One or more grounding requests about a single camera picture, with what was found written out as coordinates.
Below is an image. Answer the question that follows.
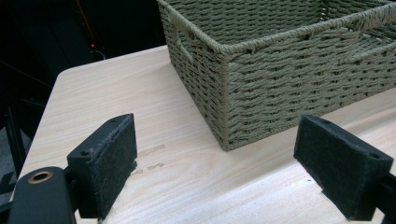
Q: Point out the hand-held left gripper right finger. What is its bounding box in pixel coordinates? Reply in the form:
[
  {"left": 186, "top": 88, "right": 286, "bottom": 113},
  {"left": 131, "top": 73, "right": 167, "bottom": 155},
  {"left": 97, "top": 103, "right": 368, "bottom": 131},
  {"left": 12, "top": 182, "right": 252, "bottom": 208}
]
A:
[{"left": 293, "top": 114, "right": 394, "bottom": 221}]

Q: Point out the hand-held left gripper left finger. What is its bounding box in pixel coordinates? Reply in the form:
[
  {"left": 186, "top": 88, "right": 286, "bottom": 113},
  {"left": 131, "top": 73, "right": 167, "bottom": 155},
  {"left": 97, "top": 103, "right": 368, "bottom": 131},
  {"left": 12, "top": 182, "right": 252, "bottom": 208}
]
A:
[{"left": 66, "top": 113, "right": 138, "bottom": 220}]

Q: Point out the dark metal stand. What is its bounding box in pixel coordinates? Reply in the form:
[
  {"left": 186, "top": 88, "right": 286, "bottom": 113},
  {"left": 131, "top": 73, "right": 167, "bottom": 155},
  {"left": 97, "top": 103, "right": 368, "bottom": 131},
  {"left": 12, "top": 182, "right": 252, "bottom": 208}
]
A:
[{"left": 3, "top": 104, "right": 31, "bottom": 178}]

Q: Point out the green woven basket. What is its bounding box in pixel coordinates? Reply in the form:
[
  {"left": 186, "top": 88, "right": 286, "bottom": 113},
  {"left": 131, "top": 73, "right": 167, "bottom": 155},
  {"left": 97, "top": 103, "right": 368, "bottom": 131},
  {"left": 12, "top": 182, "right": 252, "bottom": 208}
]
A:
[{"left": 156, "top": 0, "right": 396, "bottom": 152}]

